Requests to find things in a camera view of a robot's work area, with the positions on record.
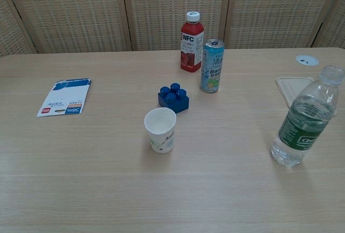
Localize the transparent water bottle green label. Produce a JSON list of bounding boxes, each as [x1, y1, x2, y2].
[[270, 65, 345, 167]]

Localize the white paper cup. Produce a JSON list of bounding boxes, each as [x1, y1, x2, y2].
[[144, 107, 177, 154]]

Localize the red NFC juice bottle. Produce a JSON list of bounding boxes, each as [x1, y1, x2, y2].
[[180, 11, 205, 74]]

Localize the blue plastic building block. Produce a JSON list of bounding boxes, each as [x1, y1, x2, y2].
[[157, 82, 190, 114]]

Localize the light blue drink can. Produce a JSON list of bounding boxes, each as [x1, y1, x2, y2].
[[199, 39, 225, 93]]

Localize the blue white cardboard package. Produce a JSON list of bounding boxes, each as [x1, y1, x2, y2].
[[36, 77, 92, 118]]

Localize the beige square lid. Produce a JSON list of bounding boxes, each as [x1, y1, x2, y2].
[[274, 76, 339, 118]]

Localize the woven wooden folding screen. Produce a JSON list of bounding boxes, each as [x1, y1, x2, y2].
[[0, 0, 345, 58]]

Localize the white round cable grommet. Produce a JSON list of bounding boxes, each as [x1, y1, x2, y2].
[[295, 55, 320, 67]]

